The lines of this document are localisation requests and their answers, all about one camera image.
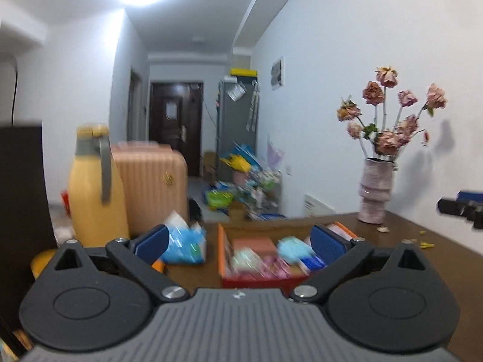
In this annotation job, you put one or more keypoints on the red cardboard box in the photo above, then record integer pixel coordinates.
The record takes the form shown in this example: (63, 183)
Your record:
(260, 282)

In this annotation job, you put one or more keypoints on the scattered yellow petals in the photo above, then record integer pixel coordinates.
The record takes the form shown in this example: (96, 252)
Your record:
(424, 245)

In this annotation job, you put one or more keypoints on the yellow mug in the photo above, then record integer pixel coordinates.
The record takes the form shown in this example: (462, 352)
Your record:
(39, 266)

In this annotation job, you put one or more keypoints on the black monitor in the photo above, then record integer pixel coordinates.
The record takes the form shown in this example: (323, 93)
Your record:
(22, 196)

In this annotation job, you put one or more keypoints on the pile of colourful clutter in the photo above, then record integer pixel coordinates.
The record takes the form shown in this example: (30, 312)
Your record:
(249, 188)

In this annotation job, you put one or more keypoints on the wall electrical panel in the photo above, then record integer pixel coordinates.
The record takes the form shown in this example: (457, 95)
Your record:
(278, 73)

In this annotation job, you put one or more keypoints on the peach hard-shell suitcase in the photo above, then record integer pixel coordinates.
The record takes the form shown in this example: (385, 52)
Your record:
(151, 184)

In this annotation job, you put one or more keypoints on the yellow box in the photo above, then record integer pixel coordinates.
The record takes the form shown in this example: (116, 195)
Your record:
(243, 72)

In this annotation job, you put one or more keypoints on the clear-wrapped white soft item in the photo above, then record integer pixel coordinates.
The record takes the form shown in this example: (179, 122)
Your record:
(245, 261)

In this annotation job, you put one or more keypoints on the dark brown entrance door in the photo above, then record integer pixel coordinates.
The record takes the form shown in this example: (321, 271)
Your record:
(175, 135)

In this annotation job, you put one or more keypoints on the interior side door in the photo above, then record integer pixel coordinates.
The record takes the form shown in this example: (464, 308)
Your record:
(135, 109)

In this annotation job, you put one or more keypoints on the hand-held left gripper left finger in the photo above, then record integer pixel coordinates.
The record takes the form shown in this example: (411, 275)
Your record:
(151, 243)

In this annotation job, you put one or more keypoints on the dried pink roses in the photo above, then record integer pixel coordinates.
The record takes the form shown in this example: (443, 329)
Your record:
(388, 139)

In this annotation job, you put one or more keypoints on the pink satin cloth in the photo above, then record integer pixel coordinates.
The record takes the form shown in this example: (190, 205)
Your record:
(279, 266)

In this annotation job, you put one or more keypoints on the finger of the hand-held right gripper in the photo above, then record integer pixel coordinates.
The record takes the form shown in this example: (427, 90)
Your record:
(471, 195)
(452, 206)

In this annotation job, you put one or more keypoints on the blue tissue pack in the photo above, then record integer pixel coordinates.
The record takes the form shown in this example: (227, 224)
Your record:
(185, 243)

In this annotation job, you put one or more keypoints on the yellow thermos jug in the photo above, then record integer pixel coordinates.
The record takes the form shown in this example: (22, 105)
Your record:
(90, 211)

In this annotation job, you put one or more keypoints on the brown cardboard box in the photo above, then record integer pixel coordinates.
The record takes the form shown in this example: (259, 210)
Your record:
(208, 166)

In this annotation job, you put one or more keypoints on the small blue packet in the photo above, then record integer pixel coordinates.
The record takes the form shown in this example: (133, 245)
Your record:
(311, 263)

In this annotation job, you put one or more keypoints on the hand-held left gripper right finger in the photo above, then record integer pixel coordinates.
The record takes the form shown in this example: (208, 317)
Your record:
(328, 243)

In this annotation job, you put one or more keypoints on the pink ribbed vase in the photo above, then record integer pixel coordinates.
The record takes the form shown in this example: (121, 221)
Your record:
(375, 192)

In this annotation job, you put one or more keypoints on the grey refrigerator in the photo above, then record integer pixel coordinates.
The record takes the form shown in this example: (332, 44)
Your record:
(234, 128)

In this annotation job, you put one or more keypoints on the white fallen petal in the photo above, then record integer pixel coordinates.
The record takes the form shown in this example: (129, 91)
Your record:
(383, 229)

